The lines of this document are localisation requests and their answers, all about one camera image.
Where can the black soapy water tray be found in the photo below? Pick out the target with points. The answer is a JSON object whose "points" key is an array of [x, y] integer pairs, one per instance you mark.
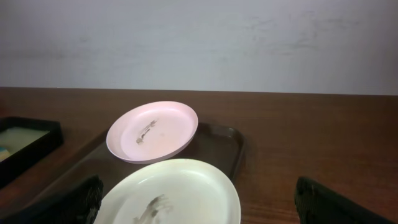
{"points": [[28, 140]]}

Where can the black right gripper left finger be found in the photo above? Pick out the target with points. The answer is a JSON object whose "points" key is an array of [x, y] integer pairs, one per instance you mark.
{"points": [[79, 205]]}

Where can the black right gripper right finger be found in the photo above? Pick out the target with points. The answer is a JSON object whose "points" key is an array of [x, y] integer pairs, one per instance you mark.
{"points": [[317, 204]]}

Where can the green yellow sponge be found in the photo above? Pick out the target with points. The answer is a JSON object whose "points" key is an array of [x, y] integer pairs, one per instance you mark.
{"points": [[4, 154]]}

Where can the cream white plate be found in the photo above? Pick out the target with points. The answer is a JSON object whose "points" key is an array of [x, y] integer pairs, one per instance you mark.
{"points": [[182, 191]]}

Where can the dark brown serving tray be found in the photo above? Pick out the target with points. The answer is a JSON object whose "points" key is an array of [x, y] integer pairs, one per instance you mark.
{"points": [[220, 146]]}

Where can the pink dirty plate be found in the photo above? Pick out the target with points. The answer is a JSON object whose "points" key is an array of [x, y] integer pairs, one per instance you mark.
{"points": [[152, 132]]}

